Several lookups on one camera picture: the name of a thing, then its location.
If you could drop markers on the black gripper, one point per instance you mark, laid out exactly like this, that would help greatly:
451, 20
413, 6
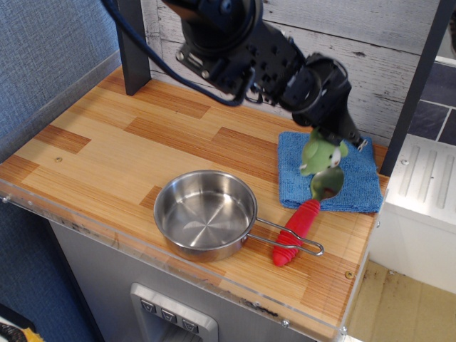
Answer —
317, 96

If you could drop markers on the green plush frog toy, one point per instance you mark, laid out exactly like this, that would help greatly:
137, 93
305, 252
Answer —
319, 154

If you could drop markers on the stainless steel pot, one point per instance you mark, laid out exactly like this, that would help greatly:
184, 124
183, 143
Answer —
207, 215

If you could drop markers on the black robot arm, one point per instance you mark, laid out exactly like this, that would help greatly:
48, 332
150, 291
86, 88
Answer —
228, 44

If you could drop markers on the blue folded cloth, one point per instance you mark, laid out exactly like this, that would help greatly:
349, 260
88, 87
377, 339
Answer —
361, 188

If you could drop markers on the white ridged cabinet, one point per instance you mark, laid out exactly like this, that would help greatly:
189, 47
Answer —
415, 232

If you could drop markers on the clear acrylic edge guard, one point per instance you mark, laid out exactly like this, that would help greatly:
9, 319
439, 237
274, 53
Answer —
328, 282

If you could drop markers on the silver control panel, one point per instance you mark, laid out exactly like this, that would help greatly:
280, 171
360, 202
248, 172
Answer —
161, 318

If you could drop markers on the grey toy dishwasher front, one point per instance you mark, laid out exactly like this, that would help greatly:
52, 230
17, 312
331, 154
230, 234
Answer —
244, 294

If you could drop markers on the red handled metal spoon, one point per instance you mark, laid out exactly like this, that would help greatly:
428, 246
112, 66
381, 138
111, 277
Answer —
324, 185

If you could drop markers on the right dark frame post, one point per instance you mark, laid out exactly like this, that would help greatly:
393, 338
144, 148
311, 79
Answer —
432, 44

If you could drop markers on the dark frame post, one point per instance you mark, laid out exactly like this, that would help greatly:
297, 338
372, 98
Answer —
135, 63
432, 44

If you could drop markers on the left dark frame post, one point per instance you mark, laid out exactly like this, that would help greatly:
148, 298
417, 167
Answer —
135, 63

